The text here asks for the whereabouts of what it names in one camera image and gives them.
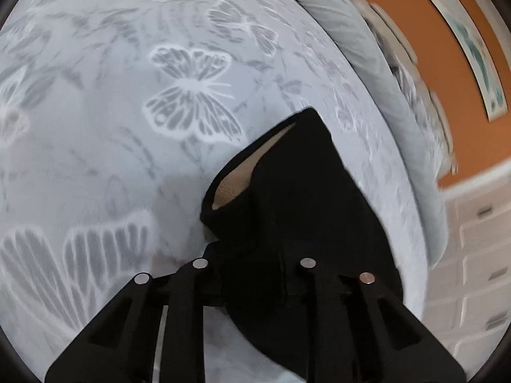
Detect beige padded headboard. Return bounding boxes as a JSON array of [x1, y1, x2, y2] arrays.
[[311, 0, 459, 172]]

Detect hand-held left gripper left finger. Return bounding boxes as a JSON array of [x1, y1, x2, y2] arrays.
[[46, 259, 212, 383]]

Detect butterfly print bed sheet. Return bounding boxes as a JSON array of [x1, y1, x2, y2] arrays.
[[0, 0, 431, 383]]

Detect framed wall picture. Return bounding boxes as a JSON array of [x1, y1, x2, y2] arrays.
[[419, 0, 510, 122]]

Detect white wardrobe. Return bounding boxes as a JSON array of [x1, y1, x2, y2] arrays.
[[423, 160, 511, 370]]

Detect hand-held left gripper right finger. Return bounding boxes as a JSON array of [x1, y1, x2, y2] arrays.
[[299, 257, 466, 383]]

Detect grey folded duvet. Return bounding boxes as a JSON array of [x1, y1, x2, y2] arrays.
[[275, 0, 448, 269]]

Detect grey ruffled pillow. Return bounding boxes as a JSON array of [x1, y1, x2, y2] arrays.
[[371, 28, 450, 170]]

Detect black pants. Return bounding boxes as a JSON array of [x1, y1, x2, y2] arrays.
[[200, 107, 404, 383]]

